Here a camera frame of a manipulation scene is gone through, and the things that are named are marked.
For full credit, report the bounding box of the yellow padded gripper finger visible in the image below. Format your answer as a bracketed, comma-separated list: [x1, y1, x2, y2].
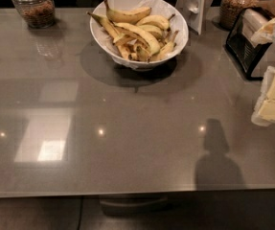
[251, 96, 275, 127]

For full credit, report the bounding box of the right lower yellow banana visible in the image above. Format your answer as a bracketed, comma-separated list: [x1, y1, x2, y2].
[150, 31, 178, 61]

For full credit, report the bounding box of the right upper yellow banana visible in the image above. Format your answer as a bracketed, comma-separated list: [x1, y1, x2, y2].
[136, 14, 173, 31]

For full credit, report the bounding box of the white ceramic bowl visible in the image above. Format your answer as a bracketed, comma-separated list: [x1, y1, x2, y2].
[89, 0, 189, 71]

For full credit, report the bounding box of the top yellow banana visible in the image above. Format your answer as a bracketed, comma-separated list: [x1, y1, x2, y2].
[103, 0, 151, 24]

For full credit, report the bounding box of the left long yellow banana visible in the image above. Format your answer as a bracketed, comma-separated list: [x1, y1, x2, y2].
[86, 11, 131, 60]

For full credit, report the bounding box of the right glass cereal jar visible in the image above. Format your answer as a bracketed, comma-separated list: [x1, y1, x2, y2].
[219, 0, 261, 30]

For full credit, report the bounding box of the glass cereal jar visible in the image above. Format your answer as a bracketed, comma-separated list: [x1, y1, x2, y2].
[12, 0, 55, 29]
[219, 0, 261, 30]

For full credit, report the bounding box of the left glass cereal jar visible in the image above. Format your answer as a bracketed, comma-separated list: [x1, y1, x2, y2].
[12, 0, 55, 29]

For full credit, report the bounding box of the black wire napkin holder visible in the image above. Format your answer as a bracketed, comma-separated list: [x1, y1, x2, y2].
[225, 7, 274, 81]

